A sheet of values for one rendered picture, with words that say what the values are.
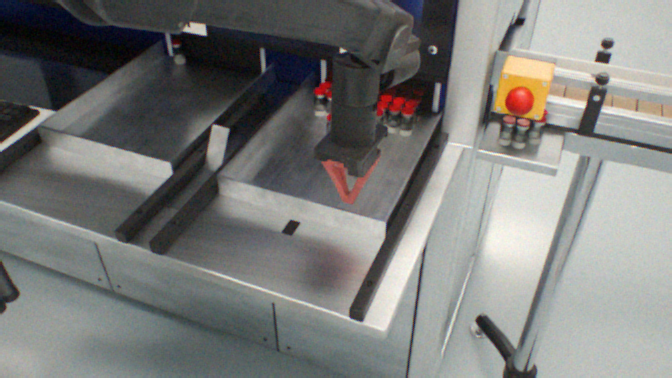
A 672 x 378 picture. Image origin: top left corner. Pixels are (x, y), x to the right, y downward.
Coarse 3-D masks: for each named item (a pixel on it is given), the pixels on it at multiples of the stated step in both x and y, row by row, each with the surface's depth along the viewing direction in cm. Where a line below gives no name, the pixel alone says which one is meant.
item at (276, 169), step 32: (288, 128) 102; (320, 128) 102; (416, 128) 102; (256, 160) 95; (288, 160) 95; (384, 160) 95; (416, 160) 89; (224, 192) 88; (256, 192) 85; (288, 192) 88; (320, 192) 88; (384, 192) 88; (352, 224) 81; (384, 224) 79
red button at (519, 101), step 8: (520, 88) 86; (512, 96) 86; (520, 96) 85; (528, 96) 85; (512, 104) 86; (520, 104) 86; (528, 104) 85; (512, 112) 87; (520, 112) 86; (528, 112) 87
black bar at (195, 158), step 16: (256, 96) 106; (240, 112) 102; (208, 144) 95; (192, 160) 92; (176, 176) 89; (192, 176) 91; (160, 192) 86; (176, 192) 88; (144, 208) 83; (160, 208) 85; (128, 224) 80; (144, 224) 83; (128, 240) 80
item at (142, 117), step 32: (128, 64) 113; (160, 64) 119; (192, 64) 119; (96, 96) 107; (128, 96) 110; (160, 96) 110; (192, 96) 110; (224, 96) 110; (64, 128) 102; (96, 128) 102; (128, 128) 102; (160, 128) 102; (192, 128) 102; (128, 160) 92; (160, 160) 89
